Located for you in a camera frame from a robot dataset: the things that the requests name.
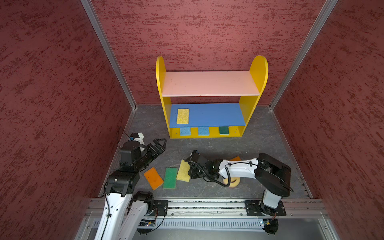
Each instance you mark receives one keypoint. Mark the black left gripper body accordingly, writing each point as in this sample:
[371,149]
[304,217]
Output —
[150,156]

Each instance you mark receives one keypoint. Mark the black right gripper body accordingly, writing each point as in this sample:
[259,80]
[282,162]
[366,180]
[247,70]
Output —
[197,173]

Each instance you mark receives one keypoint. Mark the blue sponge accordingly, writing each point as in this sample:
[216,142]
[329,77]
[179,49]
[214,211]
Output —
[185,131]
[203,131]

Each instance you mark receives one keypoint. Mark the light green sponge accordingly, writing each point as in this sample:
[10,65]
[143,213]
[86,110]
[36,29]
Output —
[170,179]

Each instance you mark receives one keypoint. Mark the dark green scrub sponge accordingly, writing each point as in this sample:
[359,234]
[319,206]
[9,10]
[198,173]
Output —
[224,131]

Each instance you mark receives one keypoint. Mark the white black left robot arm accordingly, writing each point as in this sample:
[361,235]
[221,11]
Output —
[124,208]

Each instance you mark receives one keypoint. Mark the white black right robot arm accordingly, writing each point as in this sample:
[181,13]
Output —
[273,174]

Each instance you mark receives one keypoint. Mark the yellow shelf pink blue boards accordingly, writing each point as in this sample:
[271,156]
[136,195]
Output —
[247,85]

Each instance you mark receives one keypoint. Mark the orange sponge left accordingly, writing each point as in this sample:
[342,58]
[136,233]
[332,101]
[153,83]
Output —
[153,178]

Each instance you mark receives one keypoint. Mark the orange sponge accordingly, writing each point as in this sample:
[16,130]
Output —
[236,159]
[153,178]

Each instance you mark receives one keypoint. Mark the yellow smiley face sponge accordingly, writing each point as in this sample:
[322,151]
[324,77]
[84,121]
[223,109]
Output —
[234,182]

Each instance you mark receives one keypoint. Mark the orange sponge right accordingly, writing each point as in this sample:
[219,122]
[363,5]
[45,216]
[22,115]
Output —
[236,159]

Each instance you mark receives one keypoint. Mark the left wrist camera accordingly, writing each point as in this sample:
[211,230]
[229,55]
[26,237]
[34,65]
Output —
[139,137]

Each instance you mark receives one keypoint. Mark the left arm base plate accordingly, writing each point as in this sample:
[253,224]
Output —
[158,208]

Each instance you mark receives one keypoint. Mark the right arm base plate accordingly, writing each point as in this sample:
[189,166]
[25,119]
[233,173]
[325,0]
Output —
[258,209]

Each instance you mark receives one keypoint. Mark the aluminium rail frame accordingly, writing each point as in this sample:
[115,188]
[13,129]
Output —
[215,214]

